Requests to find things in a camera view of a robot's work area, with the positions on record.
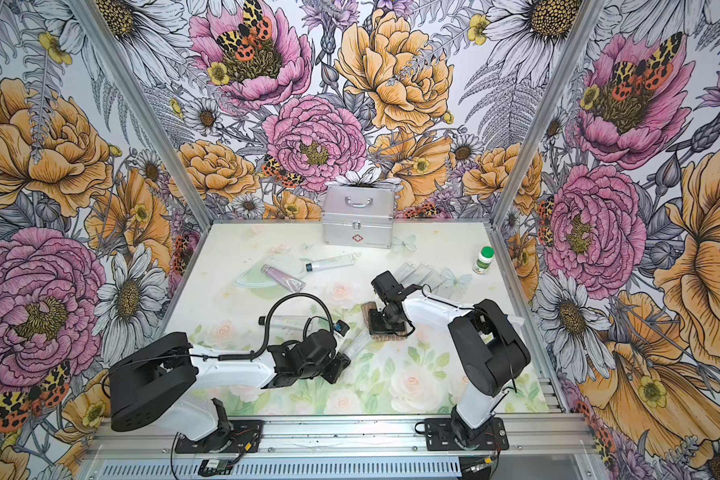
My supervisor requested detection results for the aluminium front rail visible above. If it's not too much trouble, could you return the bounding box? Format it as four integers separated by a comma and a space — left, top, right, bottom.
84, 412, 596, 460

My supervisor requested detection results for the right aluminium corner post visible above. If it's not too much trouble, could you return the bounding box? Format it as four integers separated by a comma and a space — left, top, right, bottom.
491, 0, 606, 231

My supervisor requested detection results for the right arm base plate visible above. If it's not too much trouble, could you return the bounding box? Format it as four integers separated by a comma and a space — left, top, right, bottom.
415, 416, 510, 452

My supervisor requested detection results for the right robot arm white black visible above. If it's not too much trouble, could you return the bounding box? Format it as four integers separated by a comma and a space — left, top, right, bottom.
363, 271, 531, 452

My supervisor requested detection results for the aluminium corner post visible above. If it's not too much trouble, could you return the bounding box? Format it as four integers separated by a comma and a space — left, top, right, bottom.
491, 0, 606, 231
70, 1, 213, 232

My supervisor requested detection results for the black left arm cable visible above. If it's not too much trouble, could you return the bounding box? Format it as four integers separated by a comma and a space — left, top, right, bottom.
218, 292, 336, 361

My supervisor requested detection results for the left aluminium corner post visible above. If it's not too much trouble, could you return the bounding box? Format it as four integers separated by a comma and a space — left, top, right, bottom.
70, 1, 213, 232

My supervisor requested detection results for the white tube teal cap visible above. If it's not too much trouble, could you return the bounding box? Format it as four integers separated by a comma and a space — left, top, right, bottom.
305, 253, 360, 273

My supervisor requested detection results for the white tube dark blue cap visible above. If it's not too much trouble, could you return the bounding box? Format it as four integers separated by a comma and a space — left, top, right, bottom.
423, 271, 447, 292

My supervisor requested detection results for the purple metallic tube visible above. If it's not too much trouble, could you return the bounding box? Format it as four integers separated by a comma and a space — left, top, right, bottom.
261, 264, 306, 293

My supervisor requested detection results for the white slotted cable duct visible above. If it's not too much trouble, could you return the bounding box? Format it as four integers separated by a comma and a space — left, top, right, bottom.
92, 456, 462, 479

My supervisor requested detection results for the white bottle green cap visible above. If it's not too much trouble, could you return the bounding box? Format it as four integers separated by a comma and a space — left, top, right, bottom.
473, 246, 495, 275

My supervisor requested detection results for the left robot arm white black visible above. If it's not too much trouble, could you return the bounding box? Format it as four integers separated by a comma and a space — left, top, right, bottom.
109, 320, 350, 451

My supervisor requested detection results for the silver aluminium first aid case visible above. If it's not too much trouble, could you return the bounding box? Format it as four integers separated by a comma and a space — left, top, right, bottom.
321, 186, 395, 249

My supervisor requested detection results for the white tube red cap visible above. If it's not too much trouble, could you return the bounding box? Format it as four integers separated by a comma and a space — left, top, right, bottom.
437, 286, 463, 300

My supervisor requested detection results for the white tube purple cap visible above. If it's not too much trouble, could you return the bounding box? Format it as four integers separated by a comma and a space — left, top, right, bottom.
340, 332, 372, 361
407, 264, 435, 286

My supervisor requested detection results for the brown striped towel cloth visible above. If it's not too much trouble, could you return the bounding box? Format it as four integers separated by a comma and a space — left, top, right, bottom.
361, 301, 408, 342

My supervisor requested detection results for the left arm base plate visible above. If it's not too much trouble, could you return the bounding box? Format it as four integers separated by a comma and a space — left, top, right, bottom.
173, 419, 264, 454

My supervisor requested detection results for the white tube black cap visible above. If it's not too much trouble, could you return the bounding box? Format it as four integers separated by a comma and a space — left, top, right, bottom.
393, 262, 417, 283

